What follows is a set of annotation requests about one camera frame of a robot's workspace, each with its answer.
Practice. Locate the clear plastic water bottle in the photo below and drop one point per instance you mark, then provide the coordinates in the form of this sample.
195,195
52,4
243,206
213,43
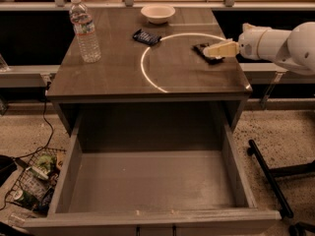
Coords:
84,28

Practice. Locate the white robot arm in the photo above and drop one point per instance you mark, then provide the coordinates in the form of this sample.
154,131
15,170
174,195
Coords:
293,50

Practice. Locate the black rxbar chocolate bar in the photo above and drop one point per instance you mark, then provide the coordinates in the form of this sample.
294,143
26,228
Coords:
199,49

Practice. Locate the open grey top drawer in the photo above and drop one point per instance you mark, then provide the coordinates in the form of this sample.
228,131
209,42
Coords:
163,169

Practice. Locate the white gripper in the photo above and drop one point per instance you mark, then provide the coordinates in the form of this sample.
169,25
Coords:
248,44

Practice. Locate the dark blue snack bar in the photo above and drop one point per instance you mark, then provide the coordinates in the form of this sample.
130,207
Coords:
146,37

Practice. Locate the wire basket with items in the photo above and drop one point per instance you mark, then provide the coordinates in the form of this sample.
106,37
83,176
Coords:
34,188

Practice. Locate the white ceramic bowl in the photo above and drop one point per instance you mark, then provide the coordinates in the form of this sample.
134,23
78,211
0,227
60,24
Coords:
158,14

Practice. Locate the black chair base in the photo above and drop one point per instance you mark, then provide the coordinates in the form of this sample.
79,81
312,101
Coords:
299,228

